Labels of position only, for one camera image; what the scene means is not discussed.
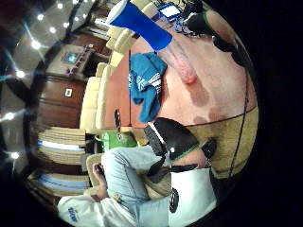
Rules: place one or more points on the open laptop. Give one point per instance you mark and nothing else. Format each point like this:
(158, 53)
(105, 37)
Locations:
(170, 11)

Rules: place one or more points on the blue patterned garment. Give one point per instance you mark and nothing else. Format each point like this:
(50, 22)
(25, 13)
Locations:
(146, 83)

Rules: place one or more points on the green bag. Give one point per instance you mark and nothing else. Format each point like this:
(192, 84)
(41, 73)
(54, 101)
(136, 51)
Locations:
(118, 140)

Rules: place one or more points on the small black object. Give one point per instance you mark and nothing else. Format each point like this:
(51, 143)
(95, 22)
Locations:
(117, 118)

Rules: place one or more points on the cream armchair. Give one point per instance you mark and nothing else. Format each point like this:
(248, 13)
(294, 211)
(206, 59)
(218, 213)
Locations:
(121, 38)

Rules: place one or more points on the black phone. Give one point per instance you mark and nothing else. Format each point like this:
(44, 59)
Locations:
(99, 169)

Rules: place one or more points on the long cream sofa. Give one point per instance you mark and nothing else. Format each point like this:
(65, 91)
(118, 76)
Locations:
(94, 101)

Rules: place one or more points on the row of ceiling spotlights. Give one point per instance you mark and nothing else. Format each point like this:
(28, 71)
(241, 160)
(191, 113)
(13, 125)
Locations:
(35, 44)

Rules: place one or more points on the white wall switch plate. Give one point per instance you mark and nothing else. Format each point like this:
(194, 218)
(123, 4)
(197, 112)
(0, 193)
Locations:
(68, 92)

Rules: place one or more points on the framed wall picture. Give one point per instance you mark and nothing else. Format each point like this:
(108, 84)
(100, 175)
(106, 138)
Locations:
(70, 58)

